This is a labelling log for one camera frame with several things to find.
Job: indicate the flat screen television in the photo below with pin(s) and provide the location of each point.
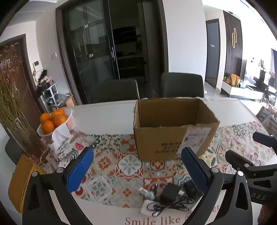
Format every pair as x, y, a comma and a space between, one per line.
242, 71

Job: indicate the white light switch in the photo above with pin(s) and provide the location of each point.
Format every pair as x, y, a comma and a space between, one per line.
53, 55

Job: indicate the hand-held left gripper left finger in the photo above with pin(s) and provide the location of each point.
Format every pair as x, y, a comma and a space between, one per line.
80, 168

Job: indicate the gold wall ornament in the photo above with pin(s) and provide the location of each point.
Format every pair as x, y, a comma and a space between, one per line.
234, 37

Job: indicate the cardboard box on floor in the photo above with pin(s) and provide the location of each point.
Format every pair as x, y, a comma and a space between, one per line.
70, 101

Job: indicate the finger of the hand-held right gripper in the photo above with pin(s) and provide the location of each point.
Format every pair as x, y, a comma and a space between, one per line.
239, 161
265, 140

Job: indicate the black power adapter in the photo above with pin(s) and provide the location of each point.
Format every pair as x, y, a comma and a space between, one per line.
169, 192

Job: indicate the brown wooden door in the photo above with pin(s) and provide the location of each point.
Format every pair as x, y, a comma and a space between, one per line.
21, 86

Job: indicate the black rectangular device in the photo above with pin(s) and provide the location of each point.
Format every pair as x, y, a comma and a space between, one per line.
190, 188

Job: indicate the white tissue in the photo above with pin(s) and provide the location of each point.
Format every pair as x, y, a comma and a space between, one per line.
61, 136

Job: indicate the small white blue tube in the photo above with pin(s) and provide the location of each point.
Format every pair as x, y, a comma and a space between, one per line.
146, 192

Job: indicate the dark slatted wall panel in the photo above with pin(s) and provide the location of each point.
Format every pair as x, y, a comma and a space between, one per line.
229, 60

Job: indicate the white shoe rack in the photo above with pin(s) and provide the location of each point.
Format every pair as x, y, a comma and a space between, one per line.
50, 95

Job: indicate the white low cabinet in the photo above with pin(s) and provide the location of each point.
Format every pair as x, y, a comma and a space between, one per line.
238, 92

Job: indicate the white wall intercom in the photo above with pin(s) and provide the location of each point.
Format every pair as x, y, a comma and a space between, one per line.
37, 66

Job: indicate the dark grey dining chair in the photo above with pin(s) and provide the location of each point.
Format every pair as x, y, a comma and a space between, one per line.
13, 149
182, 84
114, 90

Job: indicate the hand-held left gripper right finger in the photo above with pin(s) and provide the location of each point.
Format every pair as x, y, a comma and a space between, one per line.
193, 168

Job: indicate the chair with patterned cushion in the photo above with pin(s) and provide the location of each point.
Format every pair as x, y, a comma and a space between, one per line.
267, 118

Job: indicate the yellow paper bag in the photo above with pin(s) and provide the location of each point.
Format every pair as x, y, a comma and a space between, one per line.
234, 80

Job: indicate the glass vase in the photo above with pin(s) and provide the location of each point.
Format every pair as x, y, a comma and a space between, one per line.
26, 140

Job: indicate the brown cardboard box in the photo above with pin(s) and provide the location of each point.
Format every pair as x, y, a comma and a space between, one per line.
155, 140

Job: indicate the small white box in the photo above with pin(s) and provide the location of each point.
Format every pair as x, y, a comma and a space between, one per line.
145, 208

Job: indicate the grey room door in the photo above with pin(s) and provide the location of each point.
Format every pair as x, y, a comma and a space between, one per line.
212, 54

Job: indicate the dark framed glass sliding door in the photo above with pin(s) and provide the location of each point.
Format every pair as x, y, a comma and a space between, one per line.
95, 54

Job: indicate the yellow woven mat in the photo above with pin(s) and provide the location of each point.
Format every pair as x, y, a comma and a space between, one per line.
21, 179

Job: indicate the pile of dark clothing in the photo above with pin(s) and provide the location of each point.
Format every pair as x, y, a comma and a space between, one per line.
43, 80

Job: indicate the white plastic fruit basket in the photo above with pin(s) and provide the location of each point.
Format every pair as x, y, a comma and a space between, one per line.
69, 121

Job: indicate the colourful patterned table mat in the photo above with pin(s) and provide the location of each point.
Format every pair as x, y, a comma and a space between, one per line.
121, 164

